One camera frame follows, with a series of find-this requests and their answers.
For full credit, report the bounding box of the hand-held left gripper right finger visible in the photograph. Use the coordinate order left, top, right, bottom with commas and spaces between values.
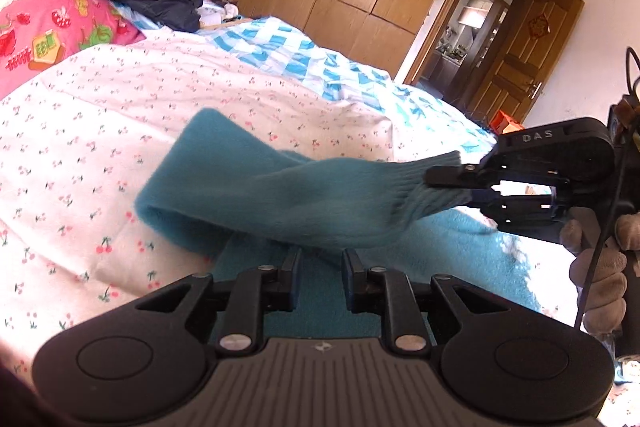
341, 248, 506, 354

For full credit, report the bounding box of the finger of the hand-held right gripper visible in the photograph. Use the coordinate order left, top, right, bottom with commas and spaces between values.
467, 191, 569, 231
424, 164, 571, 190

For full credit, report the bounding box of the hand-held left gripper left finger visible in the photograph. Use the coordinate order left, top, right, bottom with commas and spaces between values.
135, 248, 303, 355

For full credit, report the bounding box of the teal knitted sweater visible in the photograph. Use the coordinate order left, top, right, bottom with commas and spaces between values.
134, 108, 543, 343

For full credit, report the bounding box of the person's right hand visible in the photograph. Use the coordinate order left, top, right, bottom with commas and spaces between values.
560, 207, 640, 337

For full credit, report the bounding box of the orange box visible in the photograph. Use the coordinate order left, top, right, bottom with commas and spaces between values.
490, 109, 524, 136

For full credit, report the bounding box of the brown wooden door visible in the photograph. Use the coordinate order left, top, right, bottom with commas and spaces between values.
467, 0, 585, 124

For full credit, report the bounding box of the blue white checked blanket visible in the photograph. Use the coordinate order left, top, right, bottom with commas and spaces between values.
112, 0, 501, 158

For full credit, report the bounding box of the white cherry-print bed sheet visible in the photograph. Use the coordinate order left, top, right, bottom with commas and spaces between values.
0, 29, 581, 380

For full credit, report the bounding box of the pink cartoon-print quilt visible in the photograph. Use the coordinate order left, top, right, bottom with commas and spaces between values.
0, 0, 147, 100

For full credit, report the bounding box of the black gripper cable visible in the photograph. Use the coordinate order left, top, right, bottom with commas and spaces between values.
574, 47, 640, 333

